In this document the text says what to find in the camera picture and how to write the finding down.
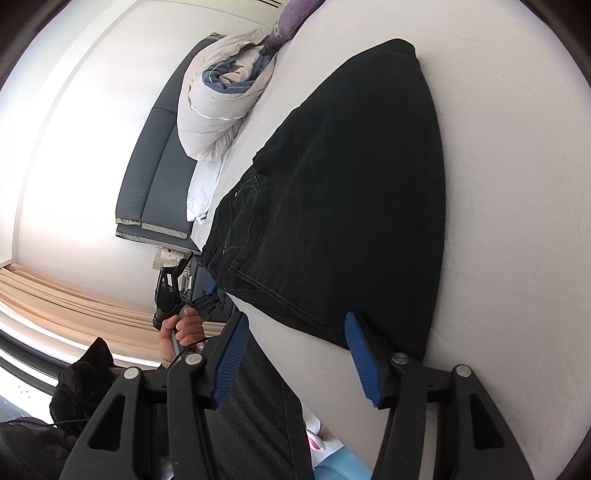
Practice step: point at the rolled beige duvet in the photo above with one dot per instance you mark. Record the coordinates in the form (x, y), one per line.
(207, 120)

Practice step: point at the light blue slipper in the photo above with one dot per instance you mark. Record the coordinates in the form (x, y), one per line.
(341, 466)

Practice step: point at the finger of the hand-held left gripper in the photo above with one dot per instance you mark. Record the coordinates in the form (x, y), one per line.
(213, 300)

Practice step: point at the grey upholstered headboard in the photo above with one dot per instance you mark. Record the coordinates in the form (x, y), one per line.
(157, 184)

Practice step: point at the black pants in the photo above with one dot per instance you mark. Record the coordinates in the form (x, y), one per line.
(346, 184)

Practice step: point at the dark cloth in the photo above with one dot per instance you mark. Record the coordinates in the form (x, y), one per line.
(78, 392)

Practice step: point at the white wall socket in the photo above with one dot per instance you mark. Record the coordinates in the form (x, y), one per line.
(161, 263)

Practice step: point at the beige curtain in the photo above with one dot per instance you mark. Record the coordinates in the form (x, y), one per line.
(69, 300)

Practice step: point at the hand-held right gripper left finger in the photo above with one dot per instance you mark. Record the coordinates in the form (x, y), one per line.
(228, 364)

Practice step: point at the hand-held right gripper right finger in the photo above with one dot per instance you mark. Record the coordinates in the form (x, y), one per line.
(364, 364)

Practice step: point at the white pillow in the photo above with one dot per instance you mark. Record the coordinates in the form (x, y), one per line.
(203, 184)

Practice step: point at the pink white slipper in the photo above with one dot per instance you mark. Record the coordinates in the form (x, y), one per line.
(318, 443)

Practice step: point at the person's leg in grey trousers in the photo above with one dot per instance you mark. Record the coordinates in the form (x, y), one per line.
(258, 415)

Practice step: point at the purple cushion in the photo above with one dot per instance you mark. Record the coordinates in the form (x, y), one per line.
(293, 18)

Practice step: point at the person's left hand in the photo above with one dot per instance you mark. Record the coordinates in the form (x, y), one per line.
(189, 330)

